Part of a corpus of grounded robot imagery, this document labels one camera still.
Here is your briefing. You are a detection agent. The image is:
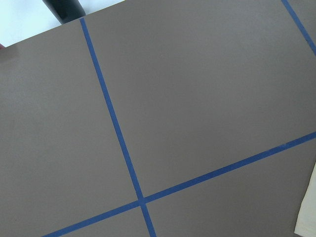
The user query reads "beige long sleeve printed shirt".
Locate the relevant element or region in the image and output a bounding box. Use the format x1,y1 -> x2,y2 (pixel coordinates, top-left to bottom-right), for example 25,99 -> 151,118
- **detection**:
294,166 -> 316,237

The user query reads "black object at corner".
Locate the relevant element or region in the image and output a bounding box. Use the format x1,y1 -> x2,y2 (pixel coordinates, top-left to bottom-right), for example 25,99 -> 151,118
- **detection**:
42,0 -> 86,25

